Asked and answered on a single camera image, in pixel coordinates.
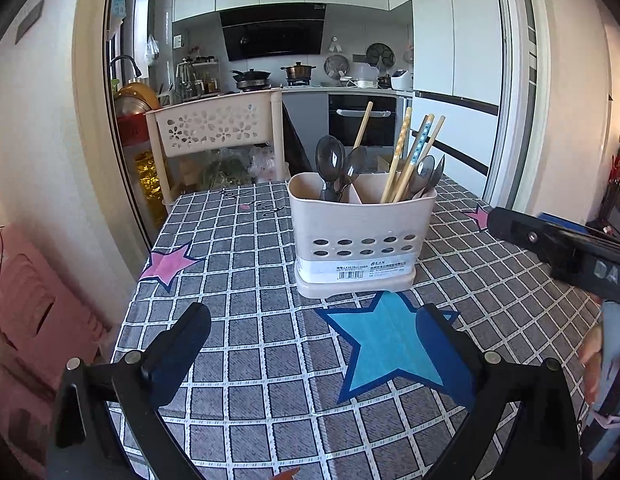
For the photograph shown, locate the white refrigerator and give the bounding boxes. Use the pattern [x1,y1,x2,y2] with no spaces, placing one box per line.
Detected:
[413,0,503,197]

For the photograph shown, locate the grey checked tablecloth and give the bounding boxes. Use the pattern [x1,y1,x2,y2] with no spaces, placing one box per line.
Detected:
[115,179,600,479]

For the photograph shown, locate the person right hand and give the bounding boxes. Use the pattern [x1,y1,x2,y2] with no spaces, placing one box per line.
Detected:
[578,324,602,405]

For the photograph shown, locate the pink plastic stool stack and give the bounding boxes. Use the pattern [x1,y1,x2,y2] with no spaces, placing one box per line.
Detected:
[0,226,108,389]

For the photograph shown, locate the plain bamboo chopstick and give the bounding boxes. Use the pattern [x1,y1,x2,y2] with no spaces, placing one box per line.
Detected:
[352,101,374,148]

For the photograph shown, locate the white rice cooker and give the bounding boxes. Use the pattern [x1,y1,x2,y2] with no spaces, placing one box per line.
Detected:
[390,68,414,91]

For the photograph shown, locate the steel pot on stove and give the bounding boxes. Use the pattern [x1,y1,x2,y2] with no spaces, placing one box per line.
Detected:
[282,62,315,86]

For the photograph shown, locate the black wok on stove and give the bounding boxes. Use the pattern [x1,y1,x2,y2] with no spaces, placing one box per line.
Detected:
[233,68,270,91]

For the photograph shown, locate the yellow patterned chopstick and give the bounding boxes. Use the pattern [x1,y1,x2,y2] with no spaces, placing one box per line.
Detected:
[380,106,412,204]

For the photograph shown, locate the white utensil holder caddy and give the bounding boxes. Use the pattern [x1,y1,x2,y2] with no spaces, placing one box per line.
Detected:
[287,172,437,299]

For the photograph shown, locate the pink plastic stool front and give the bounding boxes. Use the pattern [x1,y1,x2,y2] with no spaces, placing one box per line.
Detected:
[0,364,53,479]

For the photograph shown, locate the black range hood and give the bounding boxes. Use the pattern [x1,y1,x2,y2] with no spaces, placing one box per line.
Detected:
[220,2,326,62]

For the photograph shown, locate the black built-in oven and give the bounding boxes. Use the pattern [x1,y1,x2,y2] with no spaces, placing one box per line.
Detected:
[328,94,397,148]

